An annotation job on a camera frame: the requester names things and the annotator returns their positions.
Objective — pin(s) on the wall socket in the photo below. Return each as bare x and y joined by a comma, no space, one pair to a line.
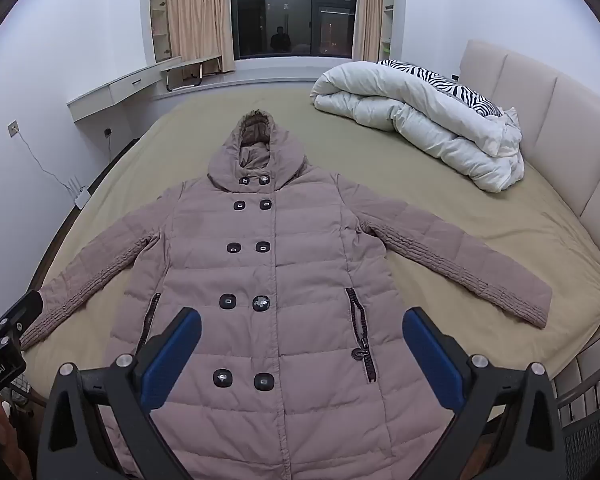
13,128

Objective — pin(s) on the beige padded headboard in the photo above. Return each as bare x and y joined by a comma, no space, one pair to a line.
570,125

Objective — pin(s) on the bed with olive sheet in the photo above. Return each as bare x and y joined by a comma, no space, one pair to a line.
330,125

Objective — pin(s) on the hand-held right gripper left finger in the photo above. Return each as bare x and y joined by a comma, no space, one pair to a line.
172,360

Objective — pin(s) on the white rolled duvet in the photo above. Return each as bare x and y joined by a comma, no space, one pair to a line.
405,105

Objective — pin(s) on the dark window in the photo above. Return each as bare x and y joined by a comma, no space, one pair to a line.
290,10

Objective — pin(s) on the white wall-mounted desk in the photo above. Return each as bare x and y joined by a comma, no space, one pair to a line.
125,85

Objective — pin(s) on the zebra print pillow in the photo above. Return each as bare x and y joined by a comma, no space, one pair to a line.
460,92

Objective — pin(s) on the beige curtain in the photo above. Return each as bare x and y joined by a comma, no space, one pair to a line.
200,10
369,10

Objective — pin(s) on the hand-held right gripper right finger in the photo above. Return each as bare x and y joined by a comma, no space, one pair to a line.
432,360

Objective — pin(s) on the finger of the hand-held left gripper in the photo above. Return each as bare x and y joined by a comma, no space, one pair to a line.
22,312

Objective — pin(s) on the white router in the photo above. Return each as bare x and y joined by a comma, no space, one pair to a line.
82,196

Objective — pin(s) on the pink hooded puffer coat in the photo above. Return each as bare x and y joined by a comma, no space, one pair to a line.
290,260

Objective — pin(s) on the small folding table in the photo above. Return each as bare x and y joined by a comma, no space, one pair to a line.
190,63

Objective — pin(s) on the white built-in shelf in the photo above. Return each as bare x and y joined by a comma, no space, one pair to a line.
387,20
158,20

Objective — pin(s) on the black mesh chair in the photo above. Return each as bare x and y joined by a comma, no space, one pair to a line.
595,440

